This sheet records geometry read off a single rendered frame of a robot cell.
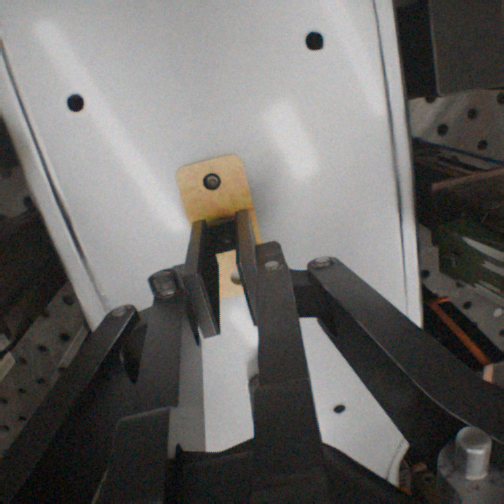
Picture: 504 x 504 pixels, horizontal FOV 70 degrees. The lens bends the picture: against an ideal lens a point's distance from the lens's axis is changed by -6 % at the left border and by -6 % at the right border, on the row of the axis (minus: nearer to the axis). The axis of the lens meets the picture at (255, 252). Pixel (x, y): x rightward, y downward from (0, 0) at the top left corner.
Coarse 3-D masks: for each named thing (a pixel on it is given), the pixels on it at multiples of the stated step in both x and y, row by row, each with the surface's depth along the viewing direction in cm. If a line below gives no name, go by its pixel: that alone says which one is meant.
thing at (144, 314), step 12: (180, 264) 18; (180, 276) 17; (144, 312) 14; (192, 312) 15; (144, 324) 13; (192, 324) 14; (132, 336) 13; (144, 336) 14; (132, 348) 14; (132, 360) 14
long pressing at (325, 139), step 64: (0, 0) 17; (64, 0) 17; (128, 0) 18; (192, 0) 18; (256, 0) 18; (320, 0) 18; (384, 0) 19; (0, 64) 18; (64, 64) 18; (128, 64) 19; (192, 64) 19; (256, 64) 19; (320, 64) 19; (384, 64) 20; (64, 128) 20; (128, 128) 20; (192, 128) 20; (256, 128) 21; (320, 128) 21; (384, 128) 21; (64, 192) 21; (128, 192) 21; (256, 192) 22; (320, 192) 22; (384, 192) 22; (64, 256) 22; (128, 256) 23; (320, 256) 24; (384, 256) 24; (320, 384) 28; (384, 448) 31
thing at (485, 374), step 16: (432, 304) 39; (448, 304) 39; (432, 320) 37; (448, 320) 36; (464, 320) 36; (432, 336) 35; (448, 336) 34; (464, 336) 34; (480, 336) 33; (464, 352) 32; (480, 352) 31; (496, 352) 31; (480, 368) 30; (496, 368) 30; (496, 384) 31
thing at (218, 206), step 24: (192, 168) 20; (216, 168) 21; (240, 168) 21; (192, 192) 21; (216, 192) 21; (240, 192) 21; (192, 216) 21; (216, 216) 22; (216, 240) 21; (240, 288) 23
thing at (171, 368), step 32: (160, 288) 14; (160, 320) 12; (160, 352) 11; (192, 352) 12; (160, 384) 9; (192, 384) 11; (128, 416) 8; (160, 416) 8; (192, 416) 10; (128, 448) 7; (160, 448) 7; (192, 448) 9; (128, 480) 6; (160, 480) 6
